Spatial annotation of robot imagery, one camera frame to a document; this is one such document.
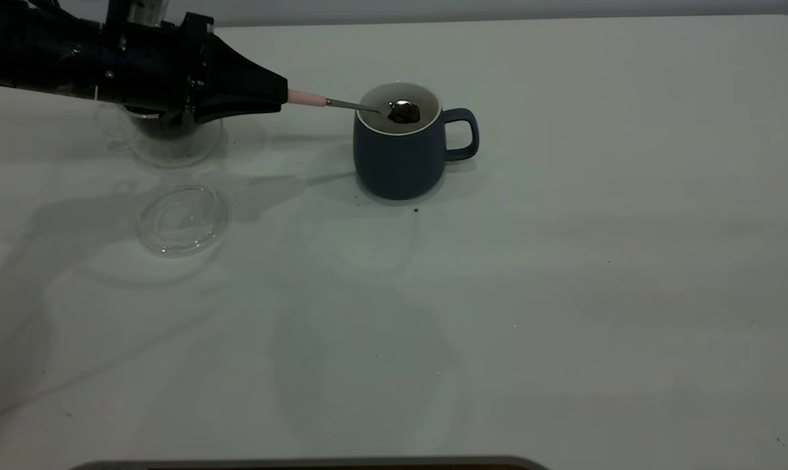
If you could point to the clear double-wall glass cup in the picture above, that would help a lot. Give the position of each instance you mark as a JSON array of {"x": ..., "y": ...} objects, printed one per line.
[{"x": 198, "y": 143}]

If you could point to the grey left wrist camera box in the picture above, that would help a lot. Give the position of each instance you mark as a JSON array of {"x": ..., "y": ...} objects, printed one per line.
[{"x": 139, "y": 12}]

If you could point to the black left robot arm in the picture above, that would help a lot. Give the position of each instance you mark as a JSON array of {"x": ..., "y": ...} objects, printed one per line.
[{"x": 34, "y": 52}]

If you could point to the small clear glass dish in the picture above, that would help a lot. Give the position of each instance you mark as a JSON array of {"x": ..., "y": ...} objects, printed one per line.
[{"x": 181, "y": 222}]

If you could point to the dark grey-blue ceramic mug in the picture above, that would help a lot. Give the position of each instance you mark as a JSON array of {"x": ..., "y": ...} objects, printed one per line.
[{"x": 397, "y": 163}]

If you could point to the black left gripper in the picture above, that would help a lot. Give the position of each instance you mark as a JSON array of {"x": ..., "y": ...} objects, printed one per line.
[{"x": 152, "y": 65}]

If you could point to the spoonful of coffee beans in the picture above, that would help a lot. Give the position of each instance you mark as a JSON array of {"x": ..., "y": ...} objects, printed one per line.
[{"x": 405, "y": 113}]

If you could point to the pile of coffee beans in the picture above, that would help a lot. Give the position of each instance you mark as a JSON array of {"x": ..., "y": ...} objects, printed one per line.
[{"x": 165, "y": 127}]

